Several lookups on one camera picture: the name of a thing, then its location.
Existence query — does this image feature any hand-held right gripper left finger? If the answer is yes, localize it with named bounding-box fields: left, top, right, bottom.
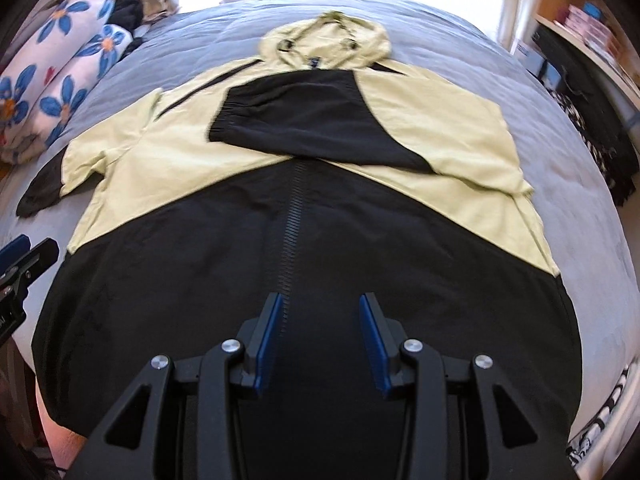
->
left=65, top=292, right=286, bottom=480

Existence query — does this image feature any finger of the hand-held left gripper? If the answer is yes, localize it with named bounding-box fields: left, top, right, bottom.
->
left=0, top=236, right=32, bottom=273
left=12, top=238, right=61, bottom=288

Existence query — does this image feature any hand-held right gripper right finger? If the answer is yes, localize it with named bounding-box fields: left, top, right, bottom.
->
left=357, top=294, right=571, bottom=480

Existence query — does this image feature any yellow and black hooded jacket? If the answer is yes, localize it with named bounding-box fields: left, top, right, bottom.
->
left=15, top=10, right=583, bottom=480

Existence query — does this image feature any white quilt with blue flowers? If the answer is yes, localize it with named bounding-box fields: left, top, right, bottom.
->
left=0, top=0, right=133, bottom=163

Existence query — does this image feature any grey fleece blanket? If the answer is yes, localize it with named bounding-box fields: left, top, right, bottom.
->
left=0, top=0, right=633, bottom=441

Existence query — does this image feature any black and white striped cloth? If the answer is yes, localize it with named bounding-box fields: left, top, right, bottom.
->
left=565, top=365, right=633, bottom=471

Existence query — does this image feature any dark cloth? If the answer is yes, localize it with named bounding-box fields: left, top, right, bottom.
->
left=112, top=0, right=151, bottom=51

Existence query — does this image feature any black and white patterned cloth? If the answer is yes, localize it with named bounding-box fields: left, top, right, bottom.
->
left=555, top=90, right=621, bottom=191

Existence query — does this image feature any white cardboard box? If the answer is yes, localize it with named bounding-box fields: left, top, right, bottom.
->
left=512, top=35, right=546, bottom=78

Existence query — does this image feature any black bag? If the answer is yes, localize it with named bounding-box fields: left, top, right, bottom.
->
left=530, top=22, right=640, bottom=206

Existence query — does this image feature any wooden shelf unit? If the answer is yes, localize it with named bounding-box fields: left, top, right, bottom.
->
left=532, top=0, right=640, bottom=96

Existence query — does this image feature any stack of pink storage boxes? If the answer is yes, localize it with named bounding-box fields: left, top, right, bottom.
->
left=565, top=4, right=626, bottom=61

